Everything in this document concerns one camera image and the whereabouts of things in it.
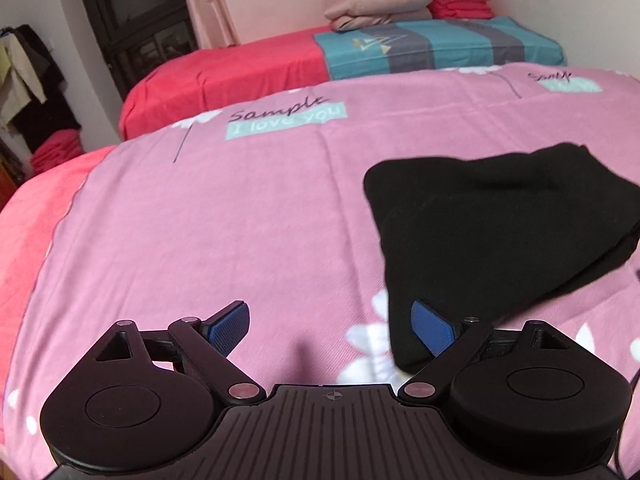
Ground hanging clothes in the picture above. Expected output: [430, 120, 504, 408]
[0, 24, 82, 142]

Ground beige folded blanket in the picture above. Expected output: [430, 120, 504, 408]
[322, 0, 435, 32]

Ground teal striped cloth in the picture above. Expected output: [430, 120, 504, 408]
[314, 16, 568, 81]

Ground dark window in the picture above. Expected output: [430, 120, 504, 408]
[72, 0, 199, 102]

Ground pink curtain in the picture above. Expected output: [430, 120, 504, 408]
[177, 0, 242, 49]

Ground coral fleece blanket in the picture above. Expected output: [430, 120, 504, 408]
[0, 145, 119, 346]

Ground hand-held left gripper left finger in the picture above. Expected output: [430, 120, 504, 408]
[95, 301, 267, 404]

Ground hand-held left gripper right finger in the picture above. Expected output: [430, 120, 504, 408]
[397, 301, 574, 404]

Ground pink printed bedsheet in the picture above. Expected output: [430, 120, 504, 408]
[0, 62, 640, 480]

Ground red bedsheet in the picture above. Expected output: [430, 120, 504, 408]
[119, 27, 332, 140]

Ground red folded cloth pile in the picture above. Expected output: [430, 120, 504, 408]
[29, 129, 85, 177]

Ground black pants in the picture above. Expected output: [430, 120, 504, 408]
[363, 143, 640, 375]

